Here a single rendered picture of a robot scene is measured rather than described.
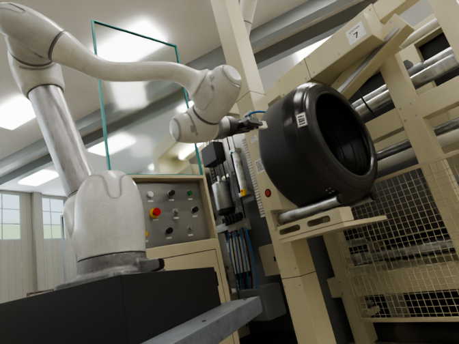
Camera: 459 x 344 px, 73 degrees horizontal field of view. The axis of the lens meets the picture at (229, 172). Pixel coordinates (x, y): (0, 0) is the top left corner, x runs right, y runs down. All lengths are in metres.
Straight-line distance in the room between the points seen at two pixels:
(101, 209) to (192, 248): 0.95
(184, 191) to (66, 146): 0.87
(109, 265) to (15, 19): 0.73
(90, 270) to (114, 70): 0.58
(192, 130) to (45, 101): 0.47
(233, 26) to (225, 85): 1.24
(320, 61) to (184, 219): 1.15
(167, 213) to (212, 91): 0.92
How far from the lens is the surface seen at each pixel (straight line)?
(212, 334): 0.64
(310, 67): 1.92
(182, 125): 0.98
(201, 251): 1.68
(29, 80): 1.18
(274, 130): 1.37
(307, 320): 1.65
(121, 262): 0.74
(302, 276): 1.62
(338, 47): 1.85
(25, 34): 1.10
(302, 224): 1.41
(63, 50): 1.07
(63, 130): 1.09
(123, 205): 0.77
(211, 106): 0.93
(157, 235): 1.63
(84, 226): 0.77
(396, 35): 1.88
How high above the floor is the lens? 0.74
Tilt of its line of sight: 16 degrees up
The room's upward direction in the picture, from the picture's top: 13 degrees counter-clockwise
